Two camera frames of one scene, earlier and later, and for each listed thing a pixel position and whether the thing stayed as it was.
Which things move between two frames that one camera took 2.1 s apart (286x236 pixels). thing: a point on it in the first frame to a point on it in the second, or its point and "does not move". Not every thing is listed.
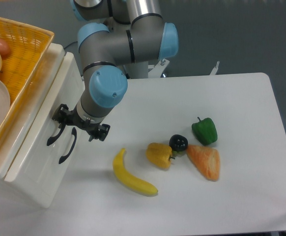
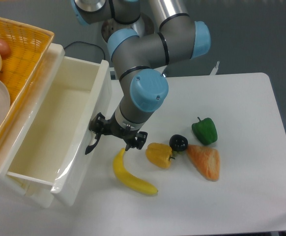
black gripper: x=63 y=116 to x=99 y=125
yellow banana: x=129 y=179 does not move
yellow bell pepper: x=159 y=154 does not move
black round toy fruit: x=178 y=142 does not move
